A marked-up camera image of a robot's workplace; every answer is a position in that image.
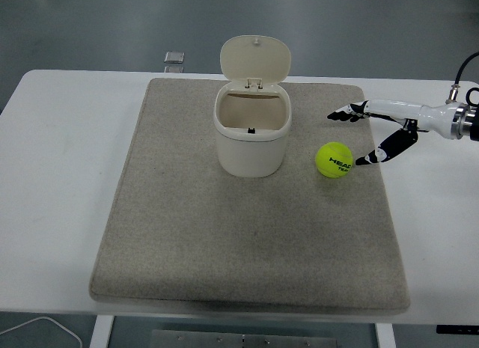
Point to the metal floor socket cover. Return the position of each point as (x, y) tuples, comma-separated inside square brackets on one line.
[(173, 69), (174, 57)]

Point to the white table leg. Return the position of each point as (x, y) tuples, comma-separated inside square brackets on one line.
[(101, 333), (385, 336)]

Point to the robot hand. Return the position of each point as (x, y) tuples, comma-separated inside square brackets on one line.
[(411, 114)]

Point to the cream bin with hinged lid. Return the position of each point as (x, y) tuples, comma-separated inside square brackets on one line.
[(247, 153)]

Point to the black table control panel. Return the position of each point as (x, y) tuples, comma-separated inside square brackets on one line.
[(456, 329)]

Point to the yellow tennis ball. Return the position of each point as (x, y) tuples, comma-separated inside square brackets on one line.
[(333, 159)]

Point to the grey fabric mat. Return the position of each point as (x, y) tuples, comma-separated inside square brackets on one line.
[(224, 232)]

